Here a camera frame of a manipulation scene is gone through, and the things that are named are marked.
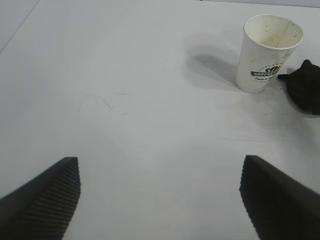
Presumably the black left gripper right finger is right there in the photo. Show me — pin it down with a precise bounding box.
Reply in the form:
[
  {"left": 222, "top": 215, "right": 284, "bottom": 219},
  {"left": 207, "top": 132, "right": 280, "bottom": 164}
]
[{"left": 239, "top": 154, "right": 320, "bottom": 240}]

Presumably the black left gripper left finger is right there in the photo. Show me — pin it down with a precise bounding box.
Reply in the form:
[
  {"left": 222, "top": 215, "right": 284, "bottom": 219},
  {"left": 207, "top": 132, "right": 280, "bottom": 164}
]
[{"left": 0, "top": 156, "right": 82, "bottom": 240}]

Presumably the black cloth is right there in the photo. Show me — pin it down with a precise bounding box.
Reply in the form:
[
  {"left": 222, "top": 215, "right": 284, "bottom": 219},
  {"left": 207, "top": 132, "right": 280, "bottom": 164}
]
[{"left": 277, "top": 59, "right": 320, "bottom": 116}]

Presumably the white paper coffee cup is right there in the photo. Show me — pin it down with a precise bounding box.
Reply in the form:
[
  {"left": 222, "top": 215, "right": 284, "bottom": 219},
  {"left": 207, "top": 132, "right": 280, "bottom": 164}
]
[{"left": 235, "top": 14, "right": 304, "bottom": 94}]

